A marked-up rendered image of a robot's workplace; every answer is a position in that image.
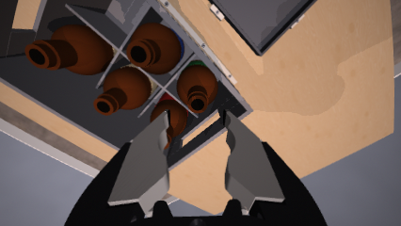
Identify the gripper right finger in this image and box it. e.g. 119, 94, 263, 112
223, 109, 328, 226

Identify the dark grey box with slot openings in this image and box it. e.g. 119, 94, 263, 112
0, 0, 253, 171

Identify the grey square tray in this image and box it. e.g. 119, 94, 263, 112
208, 0, 317, 57

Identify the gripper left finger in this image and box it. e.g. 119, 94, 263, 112
64, 109, 170, 226

